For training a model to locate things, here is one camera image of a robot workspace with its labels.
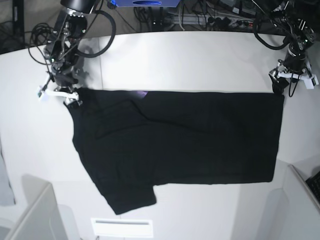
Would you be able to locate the black gripper body second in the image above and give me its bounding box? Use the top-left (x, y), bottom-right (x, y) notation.
top-left (274, 51), bottom-right (310, 75)

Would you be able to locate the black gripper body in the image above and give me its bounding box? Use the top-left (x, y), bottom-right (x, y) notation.
top-left (51, 62), bottom-right (88, 92)

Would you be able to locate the black T-shirt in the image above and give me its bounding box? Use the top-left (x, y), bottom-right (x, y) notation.
top-left (68, 88), bottom-right (285, 215)

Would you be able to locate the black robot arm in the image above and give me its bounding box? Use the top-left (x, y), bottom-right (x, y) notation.
top-left (38, 0), bottom-right (98, 108)

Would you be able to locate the blue box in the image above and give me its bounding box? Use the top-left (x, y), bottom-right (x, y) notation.
top-left (112, 0), bottom-right (180, 8)

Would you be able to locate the black keyboard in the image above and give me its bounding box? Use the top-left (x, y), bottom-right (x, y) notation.
top-left (305, 172), bottom-right (320, 202)

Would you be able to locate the white partition panel left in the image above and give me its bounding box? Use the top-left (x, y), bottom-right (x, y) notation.
top-left (5, 183), bottom-right (68, 240)

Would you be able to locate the white partition panel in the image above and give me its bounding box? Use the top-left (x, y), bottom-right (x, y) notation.
top-left (256, 165), bottom-right (320, 240)
top-left (5, 183), bottom-right (68, 240)

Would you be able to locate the white partition panel right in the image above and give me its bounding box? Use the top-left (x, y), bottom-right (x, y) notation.
top-left (256, 165), bottom-right (320, 240)

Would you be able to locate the coiled black cable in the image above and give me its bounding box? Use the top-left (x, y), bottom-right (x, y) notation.
top-left (29, 22), bottom-right (63, 47)

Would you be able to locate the black stand post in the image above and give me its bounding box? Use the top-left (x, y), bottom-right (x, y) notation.
top-left (12, 0), bottom-right (25, 48)

